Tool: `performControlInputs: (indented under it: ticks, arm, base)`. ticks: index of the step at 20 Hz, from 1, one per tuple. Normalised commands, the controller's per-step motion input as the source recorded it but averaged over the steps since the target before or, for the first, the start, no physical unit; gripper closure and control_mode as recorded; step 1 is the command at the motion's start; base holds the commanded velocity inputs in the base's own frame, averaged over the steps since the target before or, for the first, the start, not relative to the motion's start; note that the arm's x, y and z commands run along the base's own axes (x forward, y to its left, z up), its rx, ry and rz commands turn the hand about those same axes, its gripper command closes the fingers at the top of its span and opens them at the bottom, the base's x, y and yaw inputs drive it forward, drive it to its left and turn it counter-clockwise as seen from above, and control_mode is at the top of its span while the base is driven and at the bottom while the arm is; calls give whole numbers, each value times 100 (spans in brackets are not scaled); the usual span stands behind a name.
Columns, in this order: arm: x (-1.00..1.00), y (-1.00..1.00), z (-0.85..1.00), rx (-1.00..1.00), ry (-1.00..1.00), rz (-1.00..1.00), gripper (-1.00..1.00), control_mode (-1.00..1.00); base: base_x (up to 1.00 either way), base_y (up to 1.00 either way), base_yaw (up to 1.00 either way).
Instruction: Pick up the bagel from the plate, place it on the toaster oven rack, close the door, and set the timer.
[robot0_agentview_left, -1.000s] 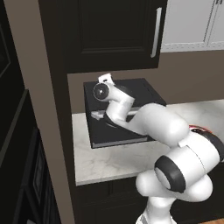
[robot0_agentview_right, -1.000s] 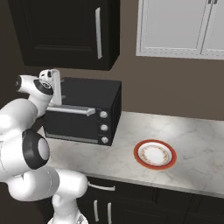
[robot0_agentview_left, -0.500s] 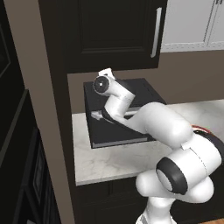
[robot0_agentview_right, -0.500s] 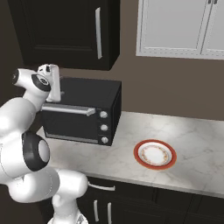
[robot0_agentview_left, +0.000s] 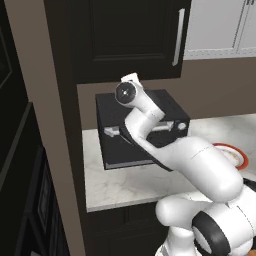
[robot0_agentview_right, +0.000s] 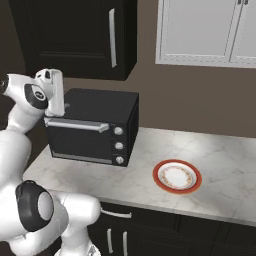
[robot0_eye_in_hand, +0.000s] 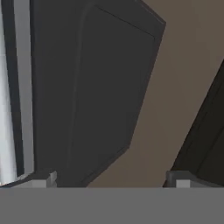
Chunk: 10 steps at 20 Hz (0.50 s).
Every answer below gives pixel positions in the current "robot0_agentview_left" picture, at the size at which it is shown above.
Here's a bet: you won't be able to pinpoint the silver toaster oven door handle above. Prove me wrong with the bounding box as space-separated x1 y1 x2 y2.
103 120 175 138

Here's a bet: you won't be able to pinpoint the dark upper cupboard door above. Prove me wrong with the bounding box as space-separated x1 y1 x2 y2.
68 0 193 85

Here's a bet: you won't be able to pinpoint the white upper cupboards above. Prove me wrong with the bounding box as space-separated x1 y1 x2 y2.
183 0 256 61

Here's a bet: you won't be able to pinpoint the silver cupboard door handle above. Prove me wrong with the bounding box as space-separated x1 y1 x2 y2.
171 8 186 67

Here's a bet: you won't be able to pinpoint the black toaster oven door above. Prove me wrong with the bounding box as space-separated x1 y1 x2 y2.
98 123 190 171

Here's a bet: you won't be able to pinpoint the tan bagel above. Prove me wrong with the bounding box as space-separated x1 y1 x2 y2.
222 148 242 167

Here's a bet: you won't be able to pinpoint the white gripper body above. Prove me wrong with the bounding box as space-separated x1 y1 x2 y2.
120 71 144 89

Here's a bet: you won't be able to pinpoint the red-rimmed white plate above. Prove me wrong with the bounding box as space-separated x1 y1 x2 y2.
212 142 250 171

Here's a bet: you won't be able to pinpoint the dark lower cupboard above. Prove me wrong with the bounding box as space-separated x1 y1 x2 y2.
85 200 171 256

